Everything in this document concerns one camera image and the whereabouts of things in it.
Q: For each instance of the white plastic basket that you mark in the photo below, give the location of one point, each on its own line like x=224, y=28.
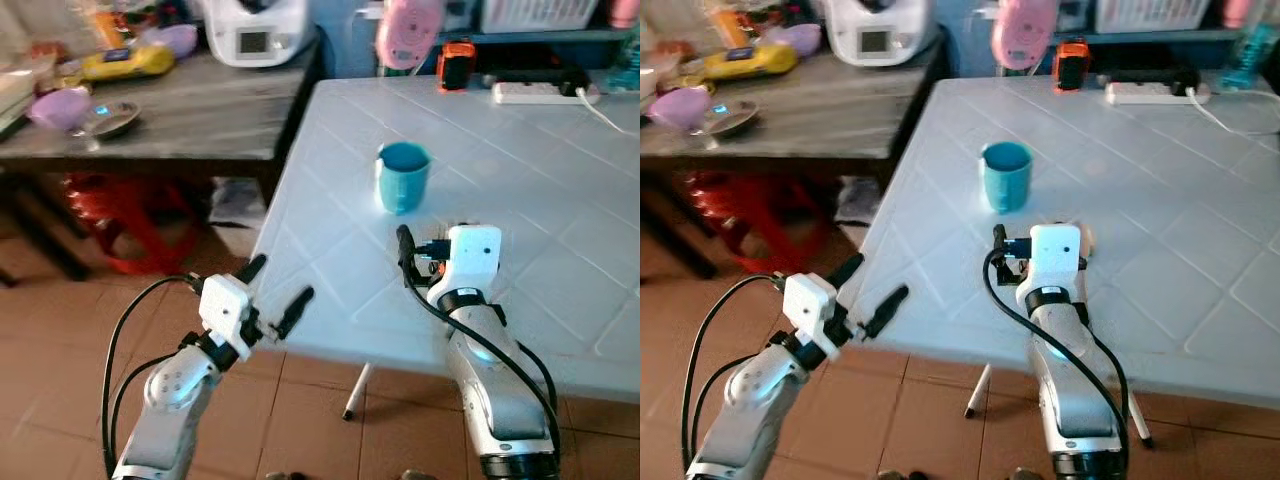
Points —
x=1152, y=13
x=540, y=13

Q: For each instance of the red plastic stool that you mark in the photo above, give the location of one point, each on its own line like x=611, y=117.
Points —
x=120, y=222
x=742, y=216

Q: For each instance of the dark shallow dish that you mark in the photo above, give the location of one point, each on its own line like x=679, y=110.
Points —
x=735, y=120
x=112, y=120

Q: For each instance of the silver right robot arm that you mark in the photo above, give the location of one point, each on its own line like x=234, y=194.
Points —
x=492, y=395
x=1075, y=400

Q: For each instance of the orange and black device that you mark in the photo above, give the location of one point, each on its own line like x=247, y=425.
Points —
x=1071, y=66
x=456, y=66

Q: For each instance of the white table leg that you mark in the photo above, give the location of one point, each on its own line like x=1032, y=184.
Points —
x=357, y=391
x=978, y=391
x=1141, y=420

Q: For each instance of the white box under table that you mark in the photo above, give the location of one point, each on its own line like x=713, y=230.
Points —
x=858, y=200
x=237, y=208

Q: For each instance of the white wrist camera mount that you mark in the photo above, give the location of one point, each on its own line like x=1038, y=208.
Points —
x=808, y=305
x=226, y=305
x=472, y=258
x=1055, y=255

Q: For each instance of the pink rounded object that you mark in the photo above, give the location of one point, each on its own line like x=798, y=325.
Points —
x=1023, y=32
x=408, y=32

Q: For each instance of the teal cup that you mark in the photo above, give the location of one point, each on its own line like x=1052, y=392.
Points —
x=403, y=182
x=1006, y=180

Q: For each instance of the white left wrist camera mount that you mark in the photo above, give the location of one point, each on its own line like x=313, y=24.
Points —
x=808, y=305
x=226, y=305

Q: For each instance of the purple plastic bowl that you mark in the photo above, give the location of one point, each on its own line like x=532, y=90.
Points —
x=680, y=108
x=58, y=108

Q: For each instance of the yellow plastic object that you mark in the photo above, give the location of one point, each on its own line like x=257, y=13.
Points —
x=748, y=61
x=126, y=63

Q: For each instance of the white kitchen appliance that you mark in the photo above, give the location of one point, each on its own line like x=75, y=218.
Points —
x=878, y=32
x=258, y=32

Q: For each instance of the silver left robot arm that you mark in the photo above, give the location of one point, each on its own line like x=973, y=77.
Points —
x=745, y=405
x=170, y=400

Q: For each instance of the teal plastic bottle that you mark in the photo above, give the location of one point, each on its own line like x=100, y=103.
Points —
x=629, y=62
x=1250, y=56

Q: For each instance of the grey wooden side table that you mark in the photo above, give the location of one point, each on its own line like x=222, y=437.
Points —
x=830, y=112
x=210, y=115

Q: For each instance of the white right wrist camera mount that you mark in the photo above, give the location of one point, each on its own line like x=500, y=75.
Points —
x=1055, y=255
x=472, y=258

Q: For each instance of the white power strip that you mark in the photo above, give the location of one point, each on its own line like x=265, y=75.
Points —
x=1152, y=94
x=538, y=94

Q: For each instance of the lilac plastic container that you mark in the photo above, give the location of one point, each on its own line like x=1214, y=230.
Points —
x=172, y=39
x=796, y=38

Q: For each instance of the orange packet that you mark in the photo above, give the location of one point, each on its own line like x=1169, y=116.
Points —
x=108, y=27
x=735, y=26

